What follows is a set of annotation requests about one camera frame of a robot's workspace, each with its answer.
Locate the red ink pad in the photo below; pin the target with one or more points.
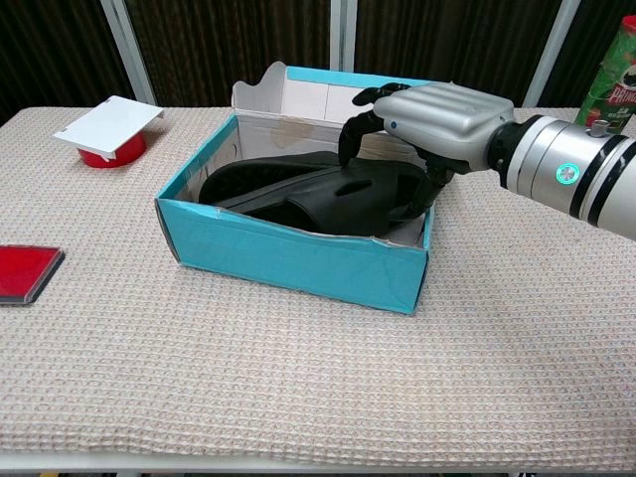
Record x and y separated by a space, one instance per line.
22 273

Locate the white plastic card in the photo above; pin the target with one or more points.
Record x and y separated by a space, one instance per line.
111 124

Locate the red round container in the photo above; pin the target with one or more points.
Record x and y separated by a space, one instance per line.
126 151

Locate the beige waffle tablecloth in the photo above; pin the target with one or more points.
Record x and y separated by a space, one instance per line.
199 372

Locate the white frame post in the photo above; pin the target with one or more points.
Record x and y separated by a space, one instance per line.
343 35
130 54
551 54

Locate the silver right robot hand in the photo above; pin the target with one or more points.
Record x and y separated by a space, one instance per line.
442 126

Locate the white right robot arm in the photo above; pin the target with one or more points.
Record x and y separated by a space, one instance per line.
566 169

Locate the teal cardboard shoe box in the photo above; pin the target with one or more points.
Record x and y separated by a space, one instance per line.
298 263

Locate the green Pringles can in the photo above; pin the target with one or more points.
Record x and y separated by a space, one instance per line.
613 84

